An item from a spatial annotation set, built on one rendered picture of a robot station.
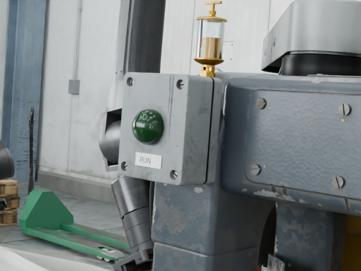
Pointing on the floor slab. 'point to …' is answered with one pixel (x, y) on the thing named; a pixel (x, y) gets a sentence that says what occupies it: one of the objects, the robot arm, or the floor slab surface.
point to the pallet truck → (62, 220)
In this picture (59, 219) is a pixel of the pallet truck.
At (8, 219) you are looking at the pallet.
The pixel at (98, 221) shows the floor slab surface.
